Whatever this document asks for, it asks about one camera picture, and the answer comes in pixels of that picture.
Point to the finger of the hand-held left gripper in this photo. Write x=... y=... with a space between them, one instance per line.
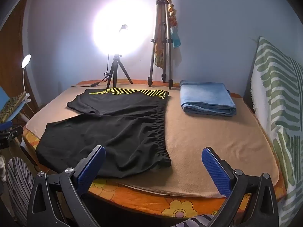
x=6 y=125
x=15 y=132

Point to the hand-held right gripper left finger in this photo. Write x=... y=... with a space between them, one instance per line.
x=91 y=170

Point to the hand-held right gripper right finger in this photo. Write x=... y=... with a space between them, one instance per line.
x=216 y=172

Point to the black pants with yellow pattern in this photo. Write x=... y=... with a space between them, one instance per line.
x=113 y=132

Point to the folded blue denim pants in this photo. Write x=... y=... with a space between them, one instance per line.
x=206 y=97

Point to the leopard print cushion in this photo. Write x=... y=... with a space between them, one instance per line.
x=11 y=104

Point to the blue board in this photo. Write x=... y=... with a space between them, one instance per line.
x=3 y=94

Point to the beige blanket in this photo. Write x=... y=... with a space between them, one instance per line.
x=201 y=134

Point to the black white striped cloth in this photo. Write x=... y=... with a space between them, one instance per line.
x=194 y=221
x=19 y=189

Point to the orange floral bed sheet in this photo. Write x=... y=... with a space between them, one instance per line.
x=142 y=201

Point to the white clip lamp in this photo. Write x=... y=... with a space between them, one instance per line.
x=26 y=60

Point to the green striped white throw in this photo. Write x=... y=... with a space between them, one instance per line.
x=272 y=87

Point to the small black tripod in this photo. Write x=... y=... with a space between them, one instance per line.
x=115 y=71

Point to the small blue cloth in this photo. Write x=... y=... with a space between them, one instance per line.
x=176 y=40

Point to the tall grey tripod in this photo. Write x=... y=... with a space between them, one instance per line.
x=167 y=28

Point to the orange patterned scarf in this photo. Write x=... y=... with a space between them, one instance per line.
x=171 y=11

